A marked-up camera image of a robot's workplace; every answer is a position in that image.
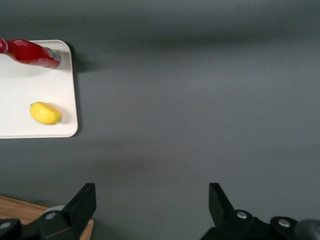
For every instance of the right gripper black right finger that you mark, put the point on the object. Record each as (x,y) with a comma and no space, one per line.
(230,225)

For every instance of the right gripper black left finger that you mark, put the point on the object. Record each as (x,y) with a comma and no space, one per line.
(72,217)

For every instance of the red coke bottle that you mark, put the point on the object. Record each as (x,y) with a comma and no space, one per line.
(30,52)

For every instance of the cream plastic tray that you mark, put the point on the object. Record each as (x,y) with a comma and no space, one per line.
(37,85)

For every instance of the wooden drawer cabinet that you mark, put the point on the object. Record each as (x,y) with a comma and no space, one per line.
(22,208)

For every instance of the yellow toy lemon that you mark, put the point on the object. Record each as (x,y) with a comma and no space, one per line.
(45,113)

